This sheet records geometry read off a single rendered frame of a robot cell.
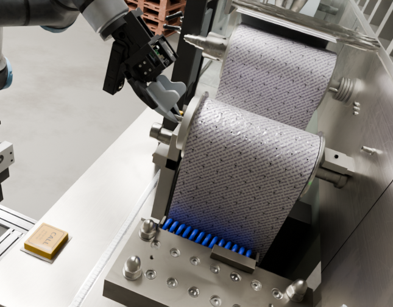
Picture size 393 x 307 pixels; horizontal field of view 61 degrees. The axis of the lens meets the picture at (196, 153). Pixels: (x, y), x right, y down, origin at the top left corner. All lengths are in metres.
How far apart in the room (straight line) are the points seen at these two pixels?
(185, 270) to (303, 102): 0.46
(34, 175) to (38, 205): 0.27
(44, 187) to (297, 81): 1.82
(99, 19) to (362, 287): 0.58
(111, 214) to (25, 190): 1.40
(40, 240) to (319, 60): 0.76
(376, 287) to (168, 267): 0.38
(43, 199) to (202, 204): 1.62
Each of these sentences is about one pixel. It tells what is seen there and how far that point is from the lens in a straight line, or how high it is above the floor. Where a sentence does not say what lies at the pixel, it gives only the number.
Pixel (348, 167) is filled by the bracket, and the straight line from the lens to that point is 0.70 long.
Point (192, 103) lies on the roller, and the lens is 0.66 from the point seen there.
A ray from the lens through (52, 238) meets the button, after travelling 0.88.
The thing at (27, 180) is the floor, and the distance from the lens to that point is 2.38.
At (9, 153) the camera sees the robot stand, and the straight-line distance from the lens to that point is 1.41.
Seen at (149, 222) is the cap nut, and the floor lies 1.07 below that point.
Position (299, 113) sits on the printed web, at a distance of 0.85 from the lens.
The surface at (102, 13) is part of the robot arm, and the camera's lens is 0.64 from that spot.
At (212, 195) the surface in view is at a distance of 0.71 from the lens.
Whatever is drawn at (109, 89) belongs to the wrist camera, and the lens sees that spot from 0.70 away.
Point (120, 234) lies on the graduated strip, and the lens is 0.91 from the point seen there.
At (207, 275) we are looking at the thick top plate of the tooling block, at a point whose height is 1.03.
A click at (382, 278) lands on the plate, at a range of 0.49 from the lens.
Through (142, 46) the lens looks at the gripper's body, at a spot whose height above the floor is 1.39.
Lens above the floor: 1.61
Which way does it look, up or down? 36 degrees down
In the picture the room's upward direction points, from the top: 16 degrees clockwise
